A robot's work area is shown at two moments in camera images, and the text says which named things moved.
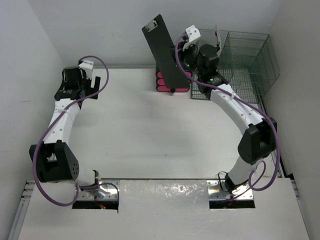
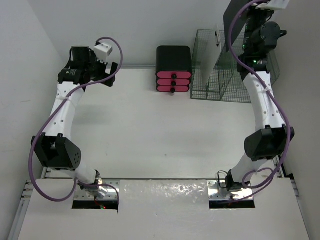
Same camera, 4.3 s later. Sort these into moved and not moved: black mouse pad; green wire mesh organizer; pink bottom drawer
Moved: black mouse pad
Not moved: pink bottom drawer; green wire mesh organizer
